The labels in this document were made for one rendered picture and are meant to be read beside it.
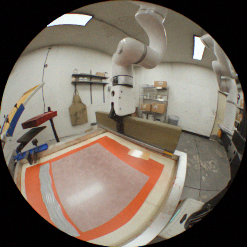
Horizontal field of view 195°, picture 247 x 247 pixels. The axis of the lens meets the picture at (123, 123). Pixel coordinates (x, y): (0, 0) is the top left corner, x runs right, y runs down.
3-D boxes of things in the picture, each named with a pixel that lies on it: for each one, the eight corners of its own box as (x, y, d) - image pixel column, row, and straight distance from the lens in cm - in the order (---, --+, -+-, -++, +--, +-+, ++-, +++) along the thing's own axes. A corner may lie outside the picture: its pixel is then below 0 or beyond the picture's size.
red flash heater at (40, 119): (42, 118, 186) (41, 113, 185) (58, 115, 158) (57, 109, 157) (23, 130, 149) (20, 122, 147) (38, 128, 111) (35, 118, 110)
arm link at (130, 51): (152, 44, 28) (126, 29, 23) (155, 73, 22) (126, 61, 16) (125, 59, 37) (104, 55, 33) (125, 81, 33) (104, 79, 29)
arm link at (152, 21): (150, 6, 29) (127, 61, 19) (177, 29, 35) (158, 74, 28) (131, 12, 35) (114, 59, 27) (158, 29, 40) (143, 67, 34)
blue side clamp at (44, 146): (51, 151, 57) (46, 142, 54) (51, 156, 53) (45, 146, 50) (22, 162, 71) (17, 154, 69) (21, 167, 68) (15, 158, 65)
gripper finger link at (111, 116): (105, 111, 21) (114, 123, 24) (120, 96, 25) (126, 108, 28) (103, 110, 22) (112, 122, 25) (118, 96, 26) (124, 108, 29)
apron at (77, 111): (88, 121, 240) (84, 87, 233) (88, 122, 233) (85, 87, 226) (71, 126, 229) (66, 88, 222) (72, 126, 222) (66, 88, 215)
